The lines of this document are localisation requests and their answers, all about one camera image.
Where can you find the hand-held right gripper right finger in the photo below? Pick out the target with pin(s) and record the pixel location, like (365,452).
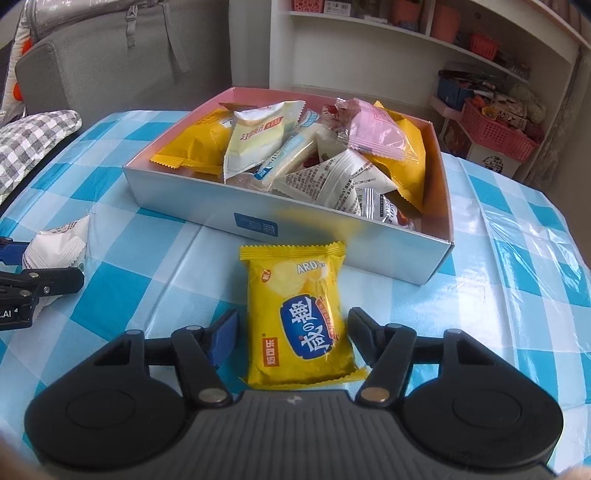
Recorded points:
(367,330)

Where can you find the red candy packet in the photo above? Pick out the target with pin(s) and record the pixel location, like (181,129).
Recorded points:
(332,110)

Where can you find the grey white checked cushion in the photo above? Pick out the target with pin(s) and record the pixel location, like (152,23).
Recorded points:
(32,138)

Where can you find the blue white checked tablecloth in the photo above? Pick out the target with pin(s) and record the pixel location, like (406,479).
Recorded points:
(138,286)

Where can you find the large pink plastic basket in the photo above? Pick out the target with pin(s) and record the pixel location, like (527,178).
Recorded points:
(494,134)

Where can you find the small pink lattice basket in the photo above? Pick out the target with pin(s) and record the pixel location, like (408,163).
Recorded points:
(307,4)

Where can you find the terracotta pot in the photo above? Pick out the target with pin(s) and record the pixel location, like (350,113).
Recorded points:
(449,23)
(407,11)

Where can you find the silver foil snack packet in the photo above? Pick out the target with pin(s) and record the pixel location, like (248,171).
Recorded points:
(378,204)

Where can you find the white label box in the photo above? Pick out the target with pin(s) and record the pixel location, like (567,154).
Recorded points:
(338,6)

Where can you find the large yellow bread packet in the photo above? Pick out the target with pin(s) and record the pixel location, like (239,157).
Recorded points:
(194,143)
(406,180)

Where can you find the white printed storage box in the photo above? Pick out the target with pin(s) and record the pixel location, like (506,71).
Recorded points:
(498,161)

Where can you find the small red basket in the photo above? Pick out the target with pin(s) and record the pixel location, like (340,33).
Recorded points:
(484,46)

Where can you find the white shelf unit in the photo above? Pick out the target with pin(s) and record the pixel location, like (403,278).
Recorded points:
(360,50)

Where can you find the pink snack packet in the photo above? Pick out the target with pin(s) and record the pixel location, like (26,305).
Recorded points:
(383,129)

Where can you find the blue box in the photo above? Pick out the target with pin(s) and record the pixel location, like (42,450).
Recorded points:
(455,94)

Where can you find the small yellow chips packet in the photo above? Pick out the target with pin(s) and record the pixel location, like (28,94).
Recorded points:
(295,295)

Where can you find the orange plush toy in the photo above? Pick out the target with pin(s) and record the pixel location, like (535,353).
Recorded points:
(17,91)

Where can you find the cream cake packet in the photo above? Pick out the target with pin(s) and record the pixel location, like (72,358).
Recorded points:
(254,138)

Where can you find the white triangular snack packet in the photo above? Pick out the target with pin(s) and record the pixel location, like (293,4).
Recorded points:
(332,180)

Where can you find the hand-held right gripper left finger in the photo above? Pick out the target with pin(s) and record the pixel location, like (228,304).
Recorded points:
(224,339)

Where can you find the pink-lined silver cardboard box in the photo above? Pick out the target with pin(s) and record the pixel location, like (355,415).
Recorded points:
(323,240)

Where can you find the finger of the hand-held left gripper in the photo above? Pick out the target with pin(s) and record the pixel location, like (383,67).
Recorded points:
(55,279)
(10,251)

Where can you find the grey sofa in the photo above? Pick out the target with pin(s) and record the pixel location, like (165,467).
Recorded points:
(92,69)

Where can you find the lilac shiny floral bag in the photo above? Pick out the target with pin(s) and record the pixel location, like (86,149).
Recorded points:
(69,14)

